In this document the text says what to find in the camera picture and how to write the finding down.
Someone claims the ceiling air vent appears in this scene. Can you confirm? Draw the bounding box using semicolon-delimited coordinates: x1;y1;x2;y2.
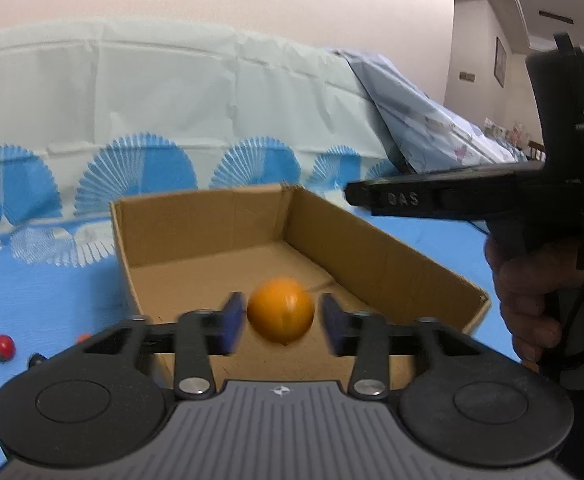
538;9;575;25

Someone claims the person's right hand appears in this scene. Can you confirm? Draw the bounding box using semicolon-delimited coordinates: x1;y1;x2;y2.
484;220;584;367

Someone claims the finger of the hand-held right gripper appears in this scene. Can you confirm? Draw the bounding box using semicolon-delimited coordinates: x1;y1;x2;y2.
345;167;549;224

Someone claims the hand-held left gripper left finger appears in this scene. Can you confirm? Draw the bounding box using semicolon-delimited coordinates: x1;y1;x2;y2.
76;291;247;402

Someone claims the framed wall picture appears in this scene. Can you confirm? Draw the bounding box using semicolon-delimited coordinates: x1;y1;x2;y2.
494;36;508;87

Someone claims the orange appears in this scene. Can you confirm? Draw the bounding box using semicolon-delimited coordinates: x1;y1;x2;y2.
247;277;316;347

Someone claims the brown cardboard box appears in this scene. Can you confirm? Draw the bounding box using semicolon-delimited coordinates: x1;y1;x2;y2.
109;183;491;393

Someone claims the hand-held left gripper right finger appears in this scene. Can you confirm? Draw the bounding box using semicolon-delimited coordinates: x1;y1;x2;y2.
321;292;489;402

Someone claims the blue fan printed cloth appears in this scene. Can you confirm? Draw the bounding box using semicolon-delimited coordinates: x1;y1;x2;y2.
0;17;523;480

